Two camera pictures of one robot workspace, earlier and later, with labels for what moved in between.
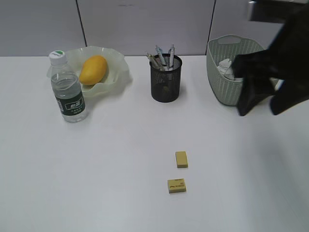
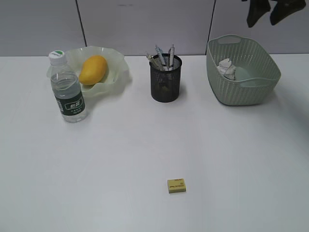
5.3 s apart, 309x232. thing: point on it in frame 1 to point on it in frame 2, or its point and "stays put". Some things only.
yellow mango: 93,70 stays put
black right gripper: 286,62 to 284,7
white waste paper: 226,67 stays put
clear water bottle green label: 67,87 stays put
